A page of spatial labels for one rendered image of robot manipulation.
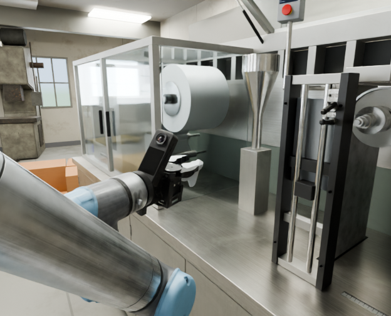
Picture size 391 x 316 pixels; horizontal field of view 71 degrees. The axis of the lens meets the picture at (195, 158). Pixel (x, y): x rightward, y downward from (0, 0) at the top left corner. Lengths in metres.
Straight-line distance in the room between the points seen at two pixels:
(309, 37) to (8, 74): 5.94
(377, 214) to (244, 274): 0.59
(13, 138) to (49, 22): 2.46
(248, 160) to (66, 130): 6.96
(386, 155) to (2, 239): 1.10
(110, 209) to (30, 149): 6.20
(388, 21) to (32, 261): 1.15
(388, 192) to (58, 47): 7.43
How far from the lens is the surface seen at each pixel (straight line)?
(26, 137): 6.60
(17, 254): 0.25
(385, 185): 1.18
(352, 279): 0.93
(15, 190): 0.23
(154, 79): 1.12
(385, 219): 1.22
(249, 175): 1.15
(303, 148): 0.79
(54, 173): 3.83
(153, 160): 0.55
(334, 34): 1.25
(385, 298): 0.90
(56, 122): 7.80
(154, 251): 1.27
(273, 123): 1.38
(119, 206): 0.47
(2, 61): 6.64
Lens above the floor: 1.40
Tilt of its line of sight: 14 degrees down
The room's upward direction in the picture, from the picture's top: straight up
